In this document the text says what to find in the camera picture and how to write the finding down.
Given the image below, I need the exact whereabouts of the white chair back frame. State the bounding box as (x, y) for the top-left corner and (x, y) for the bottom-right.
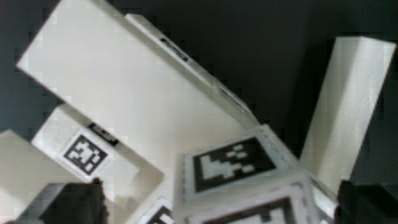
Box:
(14, 0), (263, 188)

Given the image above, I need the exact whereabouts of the white U-shaped fence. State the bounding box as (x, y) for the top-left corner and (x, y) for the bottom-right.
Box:
(300, 36), (396, 192)

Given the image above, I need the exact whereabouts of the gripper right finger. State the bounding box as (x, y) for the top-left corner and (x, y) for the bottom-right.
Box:
(334, 181), (398, 224)

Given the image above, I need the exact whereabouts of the white chair leg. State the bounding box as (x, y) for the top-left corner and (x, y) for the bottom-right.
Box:
(28, 103), (167, 214)

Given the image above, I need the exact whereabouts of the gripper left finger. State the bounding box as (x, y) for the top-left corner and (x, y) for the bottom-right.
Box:
(16, 179), (108, 224)

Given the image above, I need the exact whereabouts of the small white marker cube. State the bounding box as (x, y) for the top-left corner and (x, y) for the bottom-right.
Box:
(172, 126), (337, 224)

